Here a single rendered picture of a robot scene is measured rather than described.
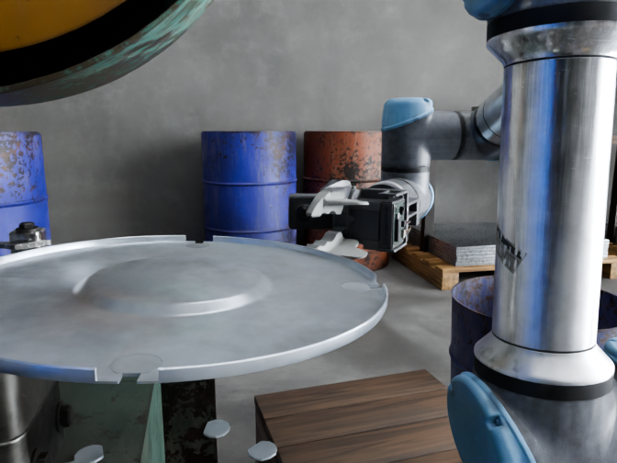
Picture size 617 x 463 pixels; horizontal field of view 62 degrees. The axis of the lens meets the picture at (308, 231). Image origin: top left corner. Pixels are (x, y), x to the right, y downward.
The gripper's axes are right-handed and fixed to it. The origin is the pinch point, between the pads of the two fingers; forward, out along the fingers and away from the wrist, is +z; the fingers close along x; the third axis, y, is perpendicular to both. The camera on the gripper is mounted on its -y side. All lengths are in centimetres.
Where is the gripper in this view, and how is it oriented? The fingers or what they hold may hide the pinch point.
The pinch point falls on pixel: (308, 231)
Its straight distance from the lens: 56.3
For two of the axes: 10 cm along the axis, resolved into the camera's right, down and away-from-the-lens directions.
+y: 9.0, 0.8, -4.4
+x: 0.0, 9.8, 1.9
